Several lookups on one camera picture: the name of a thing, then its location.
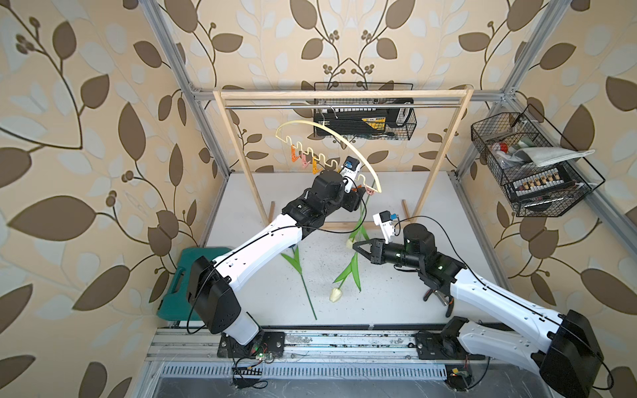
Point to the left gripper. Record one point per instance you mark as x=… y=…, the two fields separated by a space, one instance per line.
x=357 y=200

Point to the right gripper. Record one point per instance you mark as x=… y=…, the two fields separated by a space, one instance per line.
x=376 y=253

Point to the white artificial tulip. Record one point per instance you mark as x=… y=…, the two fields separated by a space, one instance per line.
x=352 y=270
x=359 y=233

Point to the blue artificial tulip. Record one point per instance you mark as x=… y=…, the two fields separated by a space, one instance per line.
x=294 y=261

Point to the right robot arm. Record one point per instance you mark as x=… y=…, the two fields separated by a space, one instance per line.
x=561 y=348

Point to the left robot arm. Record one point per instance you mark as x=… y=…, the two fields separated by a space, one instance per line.
x=213 y=284

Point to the wooden clothes rack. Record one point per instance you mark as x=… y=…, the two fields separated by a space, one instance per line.
x=462 y=97

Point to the black yellow box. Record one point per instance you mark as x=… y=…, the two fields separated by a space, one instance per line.
x=366 y=120

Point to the white folded cloth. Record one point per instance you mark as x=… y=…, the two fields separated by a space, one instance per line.
x=546 y=156

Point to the connector box in basket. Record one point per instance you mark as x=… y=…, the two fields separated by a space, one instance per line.
x=540 y=182

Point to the green plastic case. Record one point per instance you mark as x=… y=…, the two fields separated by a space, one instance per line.
x=174 y=306

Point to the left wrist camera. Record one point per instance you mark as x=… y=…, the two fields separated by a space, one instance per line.
x=349 y=172

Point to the back black wire basket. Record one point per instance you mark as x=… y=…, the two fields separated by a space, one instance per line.
x=386 y=102

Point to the black wire basket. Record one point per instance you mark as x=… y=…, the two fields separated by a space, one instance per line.
x=386 y=102
x=499 y=136

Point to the orange handled pliers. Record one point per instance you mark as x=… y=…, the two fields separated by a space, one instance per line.
x=447 y=300

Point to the right black wire basket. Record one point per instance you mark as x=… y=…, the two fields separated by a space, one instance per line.
x=499 y=136

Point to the metal base rail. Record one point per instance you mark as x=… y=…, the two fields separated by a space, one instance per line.
x=348 y=346

